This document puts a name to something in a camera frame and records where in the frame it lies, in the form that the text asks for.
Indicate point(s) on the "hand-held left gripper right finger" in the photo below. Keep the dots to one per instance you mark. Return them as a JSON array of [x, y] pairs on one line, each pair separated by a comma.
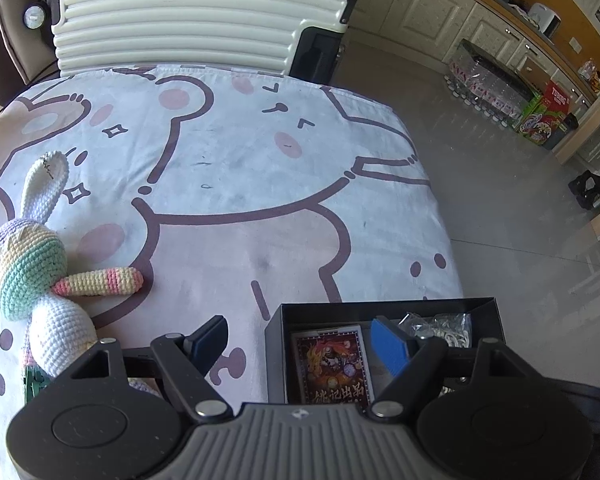
[[390, 350]]

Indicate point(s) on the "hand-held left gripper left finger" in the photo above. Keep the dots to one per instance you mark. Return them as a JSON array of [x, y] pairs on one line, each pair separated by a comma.
[[210, 342]]

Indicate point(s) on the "clear plastic bag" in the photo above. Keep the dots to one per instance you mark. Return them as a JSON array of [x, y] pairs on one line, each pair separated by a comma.
[[445, 327]]

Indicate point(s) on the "red card pack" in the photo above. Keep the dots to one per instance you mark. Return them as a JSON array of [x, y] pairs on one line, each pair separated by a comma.
[[330, 365]]

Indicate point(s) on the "black box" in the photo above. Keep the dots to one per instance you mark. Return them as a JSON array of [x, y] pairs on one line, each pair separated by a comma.
[[330, 312]]

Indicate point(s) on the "printed blanket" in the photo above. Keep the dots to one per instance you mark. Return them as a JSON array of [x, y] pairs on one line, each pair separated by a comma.
[[230, 185]]

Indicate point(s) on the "green clips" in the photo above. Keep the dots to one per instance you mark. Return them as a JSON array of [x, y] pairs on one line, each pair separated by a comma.
[[34, 380]]

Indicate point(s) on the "crochet bunny doll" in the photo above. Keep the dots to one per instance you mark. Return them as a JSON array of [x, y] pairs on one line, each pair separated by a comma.
[[30, 270]]

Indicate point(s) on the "green carton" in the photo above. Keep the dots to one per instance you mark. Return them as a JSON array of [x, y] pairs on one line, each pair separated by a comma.
[[537, 125]]

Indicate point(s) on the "pack of water bottles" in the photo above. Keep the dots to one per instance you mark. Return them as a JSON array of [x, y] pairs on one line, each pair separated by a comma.
[[490, 85]]

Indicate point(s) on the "black bin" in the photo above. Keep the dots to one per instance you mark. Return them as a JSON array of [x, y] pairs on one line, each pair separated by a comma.
[[571, 121]]

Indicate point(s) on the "wooden panel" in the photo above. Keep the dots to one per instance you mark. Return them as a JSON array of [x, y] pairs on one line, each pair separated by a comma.
[[587, 130]]

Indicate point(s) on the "red carton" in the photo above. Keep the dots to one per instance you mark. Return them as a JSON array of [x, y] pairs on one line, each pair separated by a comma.
[[557, 97]]

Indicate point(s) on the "white suitcase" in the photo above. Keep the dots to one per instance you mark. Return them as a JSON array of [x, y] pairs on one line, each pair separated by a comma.
[[180, 15]]

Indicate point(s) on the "snack bag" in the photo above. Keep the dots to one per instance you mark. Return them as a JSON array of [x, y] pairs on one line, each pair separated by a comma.
[[592, 74]]

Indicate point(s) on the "cream kitchen cabinets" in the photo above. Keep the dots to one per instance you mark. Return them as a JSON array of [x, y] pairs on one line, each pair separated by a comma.
[[430, 0]]

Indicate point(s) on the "white countertop appliance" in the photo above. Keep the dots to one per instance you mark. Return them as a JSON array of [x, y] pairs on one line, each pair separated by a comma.
[[545, 17]]

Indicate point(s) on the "wall socket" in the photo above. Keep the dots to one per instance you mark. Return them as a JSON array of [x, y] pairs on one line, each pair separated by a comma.
[[575, 45]]

